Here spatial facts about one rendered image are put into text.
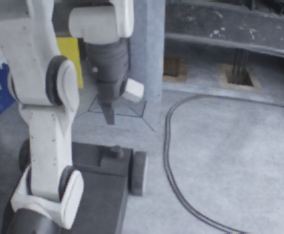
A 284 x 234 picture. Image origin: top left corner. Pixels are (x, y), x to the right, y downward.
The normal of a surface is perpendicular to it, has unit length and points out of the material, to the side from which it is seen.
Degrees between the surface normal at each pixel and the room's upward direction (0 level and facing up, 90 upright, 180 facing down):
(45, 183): 46
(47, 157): 60
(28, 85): 86
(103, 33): 101
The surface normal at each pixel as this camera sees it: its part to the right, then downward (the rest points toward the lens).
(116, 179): 0.00, -0.77
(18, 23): -0.12, 0.75
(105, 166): -0.09, -0.11
